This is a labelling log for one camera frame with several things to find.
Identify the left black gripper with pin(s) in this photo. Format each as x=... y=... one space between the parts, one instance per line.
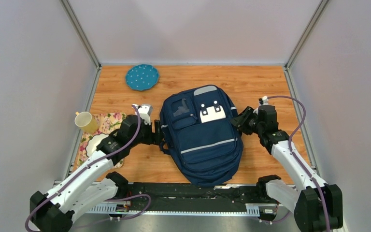
x=154 y=138

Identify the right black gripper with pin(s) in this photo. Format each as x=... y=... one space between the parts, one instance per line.
x=239 y=121

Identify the navy blue backpack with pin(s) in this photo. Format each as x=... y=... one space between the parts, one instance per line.
x=198 y=135

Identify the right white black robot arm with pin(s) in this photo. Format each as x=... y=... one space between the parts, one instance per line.
x=315 y=204

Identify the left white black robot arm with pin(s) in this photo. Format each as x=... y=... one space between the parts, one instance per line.
x=92 y=183

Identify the floral placemat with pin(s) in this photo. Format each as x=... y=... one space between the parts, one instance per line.
x=107 y=123

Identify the white scalloped bowl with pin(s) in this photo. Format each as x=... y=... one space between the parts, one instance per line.
x=93 y=143

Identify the teal polka dot plate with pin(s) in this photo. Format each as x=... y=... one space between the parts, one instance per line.
x=142 y=77

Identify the yellow mug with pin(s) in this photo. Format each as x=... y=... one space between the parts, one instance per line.
x=86 y=122

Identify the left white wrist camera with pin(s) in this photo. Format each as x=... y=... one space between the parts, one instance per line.
x=144 y=112

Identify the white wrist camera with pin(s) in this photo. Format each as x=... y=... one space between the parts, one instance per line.
x=144 y=112
x=263 y=101

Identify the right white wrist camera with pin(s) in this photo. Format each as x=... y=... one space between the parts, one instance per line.
x=263 y=101

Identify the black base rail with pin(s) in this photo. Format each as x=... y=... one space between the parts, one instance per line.
x=180 y=198

